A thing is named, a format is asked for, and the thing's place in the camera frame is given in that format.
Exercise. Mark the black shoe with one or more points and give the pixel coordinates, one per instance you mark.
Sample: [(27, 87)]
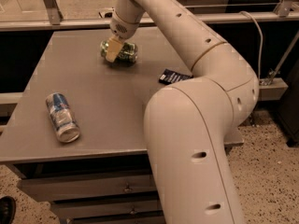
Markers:
[(7, 210)]

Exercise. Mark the bottom grey drawer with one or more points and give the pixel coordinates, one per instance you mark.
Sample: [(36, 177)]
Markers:
[(155, 217)]

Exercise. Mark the green soda can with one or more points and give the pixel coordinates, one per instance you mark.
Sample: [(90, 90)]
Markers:
[(127, 54)]

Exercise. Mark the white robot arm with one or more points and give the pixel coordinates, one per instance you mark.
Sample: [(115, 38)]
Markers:
[(186, 123)]

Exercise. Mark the middle grey drawer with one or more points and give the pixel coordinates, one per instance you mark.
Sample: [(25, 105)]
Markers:
[(108, 207)]

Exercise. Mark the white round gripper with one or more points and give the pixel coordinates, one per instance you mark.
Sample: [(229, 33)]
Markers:
[(121, 27)]

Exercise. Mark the blue silver energy drink can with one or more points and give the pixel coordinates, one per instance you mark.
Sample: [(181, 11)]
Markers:
[(62, 118)]

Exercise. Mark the grey drawer cabinet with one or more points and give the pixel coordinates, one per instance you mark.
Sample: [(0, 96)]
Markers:
[(108, 103)]

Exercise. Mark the dark floor fixture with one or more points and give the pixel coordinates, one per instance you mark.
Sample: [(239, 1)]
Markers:
[(106, 12)]

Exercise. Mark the top grey drawer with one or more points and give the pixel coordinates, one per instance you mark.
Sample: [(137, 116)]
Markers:
[(74, 187)]

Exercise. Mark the grey drawer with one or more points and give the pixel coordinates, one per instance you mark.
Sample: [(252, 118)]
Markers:
[(155, 217), (108, 207), (74, 187)]

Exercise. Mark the grey metal railing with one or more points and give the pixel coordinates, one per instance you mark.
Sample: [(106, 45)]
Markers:
[(32, 14)]

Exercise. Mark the dark blue snack packet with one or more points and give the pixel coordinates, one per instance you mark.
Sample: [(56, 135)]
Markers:
[(169, 77)]

